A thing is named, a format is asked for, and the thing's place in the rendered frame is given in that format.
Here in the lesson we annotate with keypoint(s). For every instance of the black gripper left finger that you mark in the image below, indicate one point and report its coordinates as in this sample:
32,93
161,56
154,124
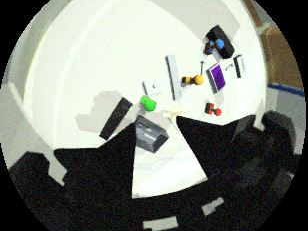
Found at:
114,159

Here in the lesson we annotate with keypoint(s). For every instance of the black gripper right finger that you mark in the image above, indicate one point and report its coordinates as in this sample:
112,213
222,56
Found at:
211,142

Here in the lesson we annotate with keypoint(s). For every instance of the yellow rubber stamp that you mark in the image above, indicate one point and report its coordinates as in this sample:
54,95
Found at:
197,80

